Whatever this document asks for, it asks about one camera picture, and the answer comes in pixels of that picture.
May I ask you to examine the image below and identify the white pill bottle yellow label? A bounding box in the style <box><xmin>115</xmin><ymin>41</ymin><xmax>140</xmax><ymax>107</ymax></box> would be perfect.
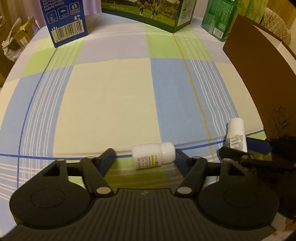
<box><xmin>131</xmin><ymin>142</ymin><xmax>176</xmax><ymax>170</ymax></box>

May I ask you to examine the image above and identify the brown cardboard shoe box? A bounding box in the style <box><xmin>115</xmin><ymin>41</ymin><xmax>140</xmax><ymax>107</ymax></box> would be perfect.
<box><xmin>223</xmin><ymin>15</ymin><xmax>295</xmax><ymax>138</ymax></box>

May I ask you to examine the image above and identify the plaid bed sheet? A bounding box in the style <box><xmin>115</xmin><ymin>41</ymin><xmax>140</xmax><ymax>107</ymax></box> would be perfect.
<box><xmin>1</xmin><ymin>14</ymin><xmax>265</xmax><ymax>235</ymax></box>

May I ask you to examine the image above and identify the quilted beige covered chair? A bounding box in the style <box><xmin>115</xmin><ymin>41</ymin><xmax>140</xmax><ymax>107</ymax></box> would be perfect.
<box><xmin>260</xmin><ymin>8</ymin><xmax>292</xmax><ymax>46</ymax></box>

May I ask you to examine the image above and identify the green tissue pack bundle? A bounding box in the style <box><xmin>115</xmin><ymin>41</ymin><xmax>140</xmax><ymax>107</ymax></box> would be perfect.
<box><xmin>201</xmin><ymin>0</ymin><xmax>268</xmax><ymax>42</ymax></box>

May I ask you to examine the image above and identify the white plastic bag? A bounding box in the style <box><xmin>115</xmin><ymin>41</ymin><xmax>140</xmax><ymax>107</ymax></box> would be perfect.
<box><xmin>1</xmin><ymin>18</ymin><xmax>23</xmax><ymax>62</ymax></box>

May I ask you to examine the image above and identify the green cow milk box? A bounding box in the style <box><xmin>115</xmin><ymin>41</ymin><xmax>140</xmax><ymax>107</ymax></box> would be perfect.
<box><xmin>101</xmin><ymin>0</ymin><xmax>196</xmax><ymax>33</ymax></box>

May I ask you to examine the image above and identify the blue milk carton box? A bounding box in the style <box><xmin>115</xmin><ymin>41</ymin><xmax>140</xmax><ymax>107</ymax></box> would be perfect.
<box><xmin>40</xmin><ymin>0</ymin><xmax>88</xmax><ymax>48</ymax></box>

